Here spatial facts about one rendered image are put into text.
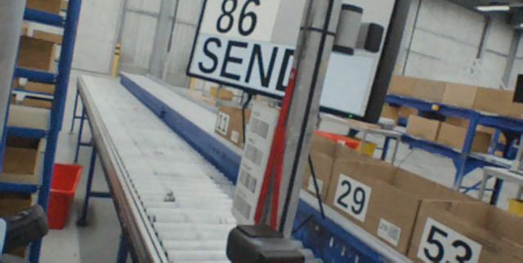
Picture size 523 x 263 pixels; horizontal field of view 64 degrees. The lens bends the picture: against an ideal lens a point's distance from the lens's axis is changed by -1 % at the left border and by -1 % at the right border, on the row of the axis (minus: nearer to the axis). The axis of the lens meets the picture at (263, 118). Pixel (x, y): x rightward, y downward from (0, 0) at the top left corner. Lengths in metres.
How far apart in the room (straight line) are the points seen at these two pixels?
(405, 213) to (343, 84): 0.62
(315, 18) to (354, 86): 0.15
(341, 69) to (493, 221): 0.85
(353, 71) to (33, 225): 0.49
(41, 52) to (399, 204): 1.32
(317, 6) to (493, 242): 0.70
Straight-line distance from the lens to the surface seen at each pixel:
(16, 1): 0.33
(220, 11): 0.95
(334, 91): 0.71
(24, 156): 1.80
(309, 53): 0.59
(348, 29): 0.63
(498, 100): 6.60
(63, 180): 3.66
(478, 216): 1.41
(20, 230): 0.54
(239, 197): 0.72
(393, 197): 1.28
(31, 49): 1.73
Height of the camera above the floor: 1.30
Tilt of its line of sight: 6 degrees down
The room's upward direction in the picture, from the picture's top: 12 degrees clockwise
